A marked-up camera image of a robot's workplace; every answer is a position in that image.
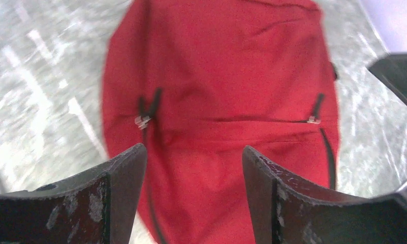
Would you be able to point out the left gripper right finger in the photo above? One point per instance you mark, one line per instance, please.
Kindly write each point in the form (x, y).
(286, 208)

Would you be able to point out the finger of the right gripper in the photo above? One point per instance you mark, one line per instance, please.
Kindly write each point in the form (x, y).
(391, 70)

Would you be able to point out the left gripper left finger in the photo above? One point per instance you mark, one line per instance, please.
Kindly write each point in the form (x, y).
(97, 205)

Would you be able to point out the red student backpack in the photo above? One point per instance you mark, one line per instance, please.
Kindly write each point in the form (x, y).
(196, 82)

